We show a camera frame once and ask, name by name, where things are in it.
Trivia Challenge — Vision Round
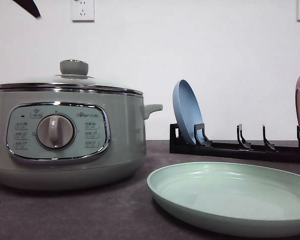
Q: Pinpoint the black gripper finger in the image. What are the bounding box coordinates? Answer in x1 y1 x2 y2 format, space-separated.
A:
13 0 41 19

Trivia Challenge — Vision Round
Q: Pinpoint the glass steamer lid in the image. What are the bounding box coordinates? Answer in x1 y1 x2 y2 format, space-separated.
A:
0 59 144 96

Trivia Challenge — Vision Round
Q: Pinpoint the green plate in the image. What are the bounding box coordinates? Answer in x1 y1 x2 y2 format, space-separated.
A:
147 162 300 236

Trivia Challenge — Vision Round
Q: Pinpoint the green electric steamer pot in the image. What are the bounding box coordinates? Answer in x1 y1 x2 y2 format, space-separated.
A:
0 83 163 191

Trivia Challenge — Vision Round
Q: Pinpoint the blue plate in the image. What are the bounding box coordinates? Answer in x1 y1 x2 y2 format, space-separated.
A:
173 79 204 144

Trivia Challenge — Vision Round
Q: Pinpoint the black plate rack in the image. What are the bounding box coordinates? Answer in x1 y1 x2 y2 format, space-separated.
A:
169 123 300 164

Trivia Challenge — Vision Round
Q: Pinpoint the grey table mat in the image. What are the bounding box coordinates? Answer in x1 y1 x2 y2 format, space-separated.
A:
0 140 300 240

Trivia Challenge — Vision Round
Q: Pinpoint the white wall socket left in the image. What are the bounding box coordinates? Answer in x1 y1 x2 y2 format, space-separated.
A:
72 0 95 23

